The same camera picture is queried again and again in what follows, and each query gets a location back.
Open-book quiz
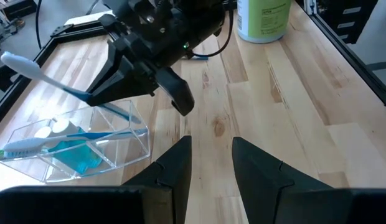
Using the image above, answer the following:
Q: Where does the green canister white lid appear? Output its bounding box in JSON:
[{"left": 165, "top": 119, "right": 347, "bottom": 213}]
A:
[{"left": 236, "top": 0, "right": 292, "bottom": 44}]

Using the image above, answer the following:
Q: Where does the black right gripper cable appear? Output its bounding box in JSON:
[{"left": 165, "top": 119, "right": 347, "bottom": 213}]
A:
[{"left": 189, "top": 0, "right": 235, "bottom": 60}]

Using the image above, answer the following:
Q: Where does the black arched clamp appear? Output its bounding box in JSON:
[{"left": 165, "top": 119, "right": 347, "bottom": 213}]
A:
[{"left": 0, "top": 64, "right": 24, "bottom": 93}]

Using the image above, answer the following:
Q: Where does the clear acrylic holder box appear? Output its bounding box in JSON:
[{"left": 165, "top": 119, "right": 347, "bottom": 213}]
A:
[{"left": 0, "top": 98, "right": 151, "bottom": 184}]

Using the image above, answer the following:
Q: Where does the black box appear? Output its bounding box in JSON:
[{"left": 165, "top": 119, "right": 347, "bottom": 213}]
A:
[{"left": 0, "top": 0, "right": 37, "bottom": 21}]

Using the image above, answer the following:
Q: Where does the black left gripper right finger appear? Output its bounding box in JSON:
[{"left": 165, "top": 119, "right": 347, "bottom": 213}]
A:
[{"left": 232, "top": 137, "right": 333, "bottom": 224}]

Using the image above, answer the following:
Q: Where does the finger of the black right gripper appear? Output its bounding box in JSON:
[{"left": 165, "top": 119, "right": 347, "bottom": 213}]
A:
[
  {"left": 86, "top": 40, "right": 125, "bottom": 99},
  {"left": 86, "top": 57, "right": 156, "bottom": 107}
]

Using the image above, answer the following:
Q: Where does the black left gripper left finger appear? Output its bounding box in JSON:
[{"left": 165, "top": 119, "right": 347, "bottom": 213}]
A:
[{"left": 123, "top": 136, "right": 193, "bottom": 224}]

